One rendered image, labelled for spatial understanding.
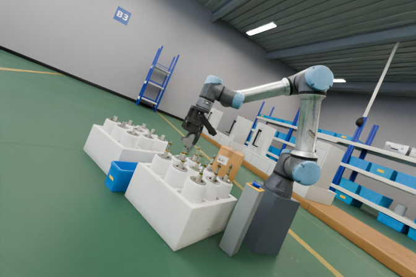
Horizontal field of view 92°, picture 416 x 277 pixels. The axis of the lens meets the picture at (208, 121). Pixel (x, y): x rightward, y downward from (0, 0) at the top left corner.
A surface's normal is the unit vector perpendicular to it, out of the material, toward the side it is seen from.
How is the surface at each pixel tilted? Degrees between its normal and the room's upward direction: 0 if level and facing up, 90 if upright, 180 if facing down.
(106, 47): 90
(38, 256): 0
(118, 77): 90
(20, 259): 0
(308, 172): 97
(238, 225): 90
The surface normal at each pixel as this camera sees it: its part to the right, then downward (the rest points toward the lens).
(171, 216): -0.55, -0.22
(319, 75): 0.05, -0.10
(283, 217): 0.39, 0.18
